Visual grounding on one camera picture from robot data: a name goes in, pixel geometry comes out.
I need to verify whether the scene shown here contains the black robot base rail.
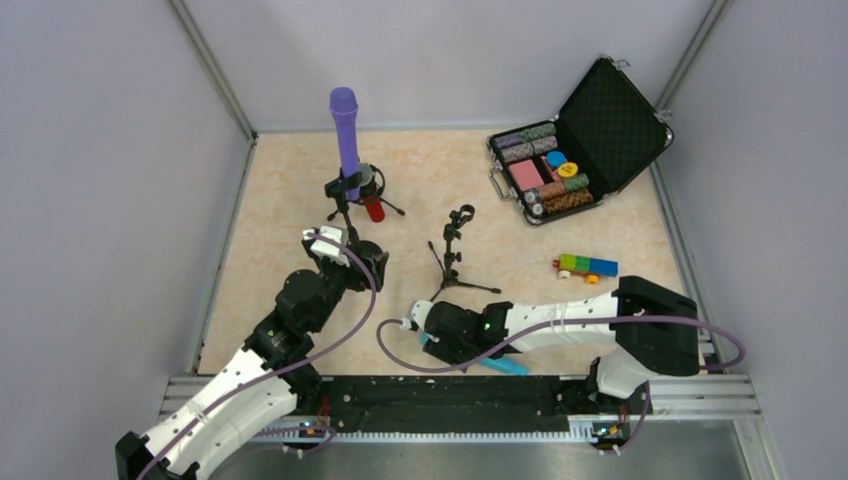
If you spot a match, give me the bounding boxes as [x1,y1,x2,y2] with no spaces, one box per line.
[293,375,645,434]

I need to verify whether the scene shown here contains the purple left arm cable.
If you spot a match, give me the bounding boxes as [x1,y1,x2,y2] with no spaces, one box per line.
[132,231,379,480]

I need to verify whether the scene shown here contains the yellow round dealer chip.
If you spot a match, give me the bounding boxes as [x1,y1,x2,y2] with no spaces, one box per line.
[557,162,579,179]

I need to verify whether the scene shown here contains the black tripod mic stand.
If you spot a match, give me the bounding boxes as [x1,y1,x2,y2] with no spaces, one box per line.
[427,204,502,302]

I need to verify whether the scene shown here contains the blue round dealer chip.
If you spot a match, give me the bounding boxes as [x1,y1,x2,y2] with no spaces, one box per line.
[545,150,567,169]

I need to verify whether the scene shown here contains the red toy car base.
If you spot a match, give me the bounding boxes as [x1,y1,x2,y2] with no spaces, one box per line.
[552,260,596,281]

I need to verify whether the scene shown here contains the blue toy brick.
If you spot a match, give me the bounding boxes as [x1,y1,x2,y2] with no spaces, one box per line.
[589,258,619,277]

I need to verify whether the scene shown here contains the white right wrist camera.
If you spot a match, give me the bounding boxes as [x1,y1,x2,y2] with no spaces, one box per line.
[400,300,433,332]

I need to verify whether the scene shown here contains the shock mount tripod stand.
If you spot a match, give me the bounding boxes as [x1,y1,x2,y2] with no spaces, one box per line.
[324,163,406,223]

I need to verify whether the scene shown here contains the black poker chip case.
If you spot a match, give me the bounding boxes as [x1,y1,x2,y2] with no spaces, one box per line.
[486,55,675,226]

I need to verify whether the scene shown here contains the green chip stack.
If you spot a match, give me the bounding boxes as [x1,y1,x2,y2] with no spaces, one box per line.
[562,173,590,193]

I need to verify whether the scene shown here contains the orange black chip stack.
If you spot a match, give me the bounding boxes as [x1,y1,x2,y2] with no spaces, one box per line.
[530,188,594,218]

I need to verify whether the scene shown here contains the purple chip stack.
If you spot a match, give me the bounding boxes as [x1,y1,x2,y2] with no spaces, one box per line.
[494,132,525,150]

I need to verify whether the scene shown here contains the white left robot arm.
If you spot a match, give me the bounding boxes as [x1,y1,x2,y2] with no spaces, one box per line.
[115,229,390,479]

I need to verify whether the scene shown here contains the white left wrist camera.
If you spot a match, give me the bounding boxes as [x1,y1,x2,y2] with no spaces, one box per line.
[302,225,350,267]

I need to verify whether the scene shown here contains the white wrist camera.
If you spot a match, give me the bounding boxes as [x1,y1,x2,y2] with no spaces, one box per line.
[400,300,433,332]
[302,225,350,267]

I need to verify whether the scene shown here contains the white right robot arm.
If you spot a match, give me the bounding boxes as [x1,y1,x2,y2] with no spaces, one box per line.
[403,276,700,399]

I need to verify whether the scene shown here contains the red white chip stack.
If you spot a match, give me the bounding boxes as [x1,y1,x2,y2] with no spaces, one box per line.
[523,182,567,204]

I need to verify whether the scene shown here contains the purple toy microphone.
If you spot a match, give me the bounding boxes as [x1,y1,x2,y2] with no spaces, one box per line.
[329,86,360,180]

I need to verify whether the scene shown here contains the black round base stand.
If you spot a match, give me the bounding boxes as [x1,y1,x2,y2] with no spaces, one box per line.
[324,163,390,292]

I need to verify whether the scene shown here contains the red glitter microphone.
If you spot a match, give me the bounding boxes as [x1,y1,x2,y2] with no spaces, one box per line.
[358,163,385,223]

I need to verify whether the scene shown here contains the cyan toy microphone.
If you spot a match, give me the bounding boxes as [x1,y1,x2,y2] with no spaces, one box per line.
[419,332,531,378]

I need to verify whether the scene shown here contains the red playing card deck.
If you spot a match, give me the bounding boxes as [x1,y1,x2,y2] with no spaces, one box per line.
[508,159,545,192]

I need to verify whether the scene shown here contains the lime green toy brick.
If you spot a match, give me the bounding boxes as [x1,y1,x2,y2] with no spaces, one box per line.
[559,254,577,271]

